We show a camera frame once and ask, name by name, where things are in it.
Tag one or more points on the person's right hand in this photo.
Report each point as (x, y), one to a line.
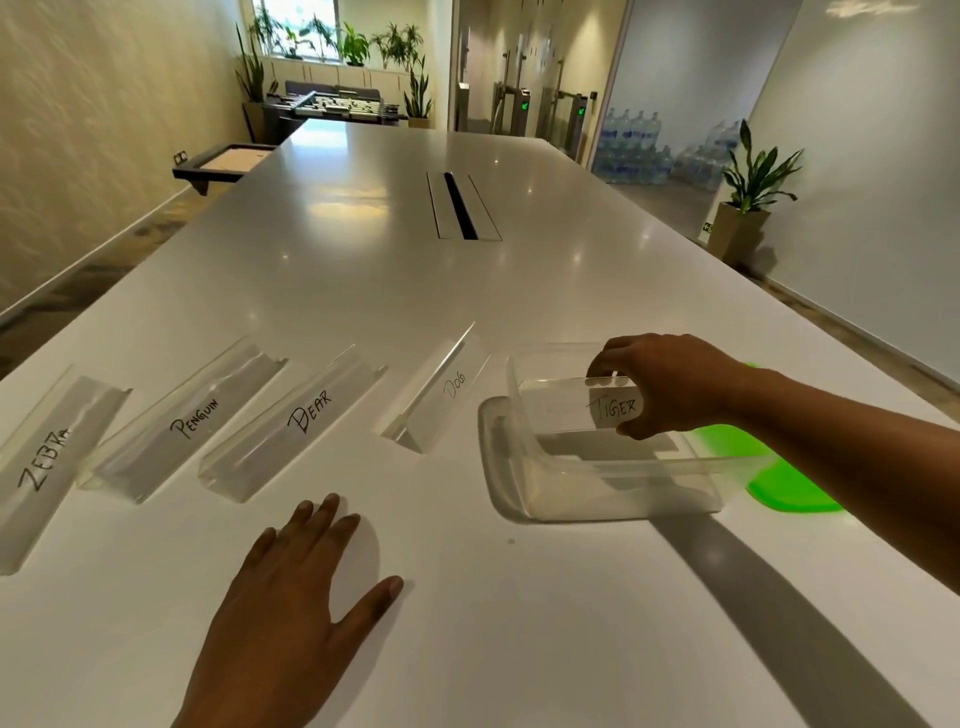
(686, 386)

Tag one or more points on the person's left hand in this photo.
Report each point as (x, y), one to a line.
(277, 622)

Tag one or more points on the person's left thumb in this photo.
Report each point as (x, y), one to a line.
(369, 604)

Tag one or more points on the person's left middle finger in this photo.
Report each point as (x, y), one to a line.
(324, 517)

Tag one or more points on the person's left little finger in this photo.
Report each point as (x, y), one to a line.
(262, 546)

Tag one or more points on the person's right thumb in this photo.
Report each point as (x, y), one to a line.
(636, 429)

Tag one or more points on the white handwritten label card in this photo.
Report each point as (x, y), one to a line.
(615, 409)

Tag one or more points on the person's right forearm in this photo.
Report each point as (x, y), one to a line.
(855, 457)

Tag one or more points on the clear plastic container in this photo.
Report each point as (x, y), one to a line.
(570, 472)

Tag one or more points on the clear acrylic sign holder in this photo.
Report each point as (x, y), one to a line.
(442, 390)
(289, 427)
(45, 465)
(180, 427)

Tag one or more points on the green plastic lid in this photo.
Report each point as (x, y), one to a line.
(780, 480)

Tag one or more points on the potted plant in beige planter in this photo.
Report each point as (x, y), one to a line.
(746, 202)

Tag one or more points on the stack of water bottles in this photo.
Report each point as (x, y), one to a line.
(645, 154)

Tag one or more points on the turnstile gate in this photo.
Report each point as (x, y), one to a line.
(514, 109)
(574, 120)

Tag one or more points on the black side table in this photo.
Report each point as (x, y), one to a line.
(225, 165)

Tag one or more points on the small snake plant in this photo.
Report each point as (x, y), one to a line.
(418, 97)

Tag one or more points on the foosball table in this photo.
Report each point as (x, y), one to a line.
(337, 106)

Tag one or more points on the tall snake plant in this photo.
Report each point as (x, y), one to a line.
(253, 82)

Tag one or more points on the low beige cabinet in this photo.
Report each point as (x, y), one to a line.
(337, 75)

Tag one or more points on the bushy palm potted plant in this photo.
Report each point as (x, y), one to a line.
(397, 43)

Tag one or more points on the leafy green potted plant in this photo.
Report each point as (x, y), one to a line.
(354, 46)

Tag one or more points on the leafy window plant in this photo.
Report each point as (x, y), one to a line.
(289, 34)

